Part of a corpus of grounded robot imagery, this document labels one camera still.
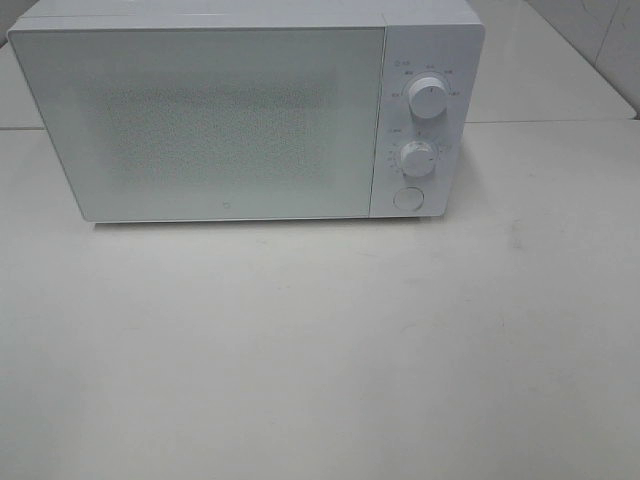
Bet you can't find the round white door button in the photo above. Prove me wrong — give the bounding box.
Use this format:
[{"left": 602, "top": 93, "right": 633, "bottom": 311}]
[{"left": 393, "top": 187, "right": 424, "bottom": 212}]

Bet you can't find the white microwave knob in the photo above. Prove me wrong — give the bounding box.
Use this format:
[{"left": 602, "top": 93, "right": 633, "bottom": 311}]
[
  {"left": 398, "top": 141, "right": 439, "bottom": 178},
  {"left": 406, "top": 72, "right": 449, "bottom": 120}
]

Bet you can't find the white microwave door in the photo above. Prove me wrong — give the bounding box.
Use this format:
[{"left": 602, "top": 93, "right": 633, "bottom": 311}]
[{"left": 11, "top": 28, "right": 384, "bottom": 223}]

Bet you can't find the white microwave oven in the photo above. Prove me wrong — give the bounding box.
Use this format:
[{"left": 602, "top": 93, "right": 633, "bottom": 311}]
[{"left": 7, "top": 1, "right": 485, "bottom": 223}]

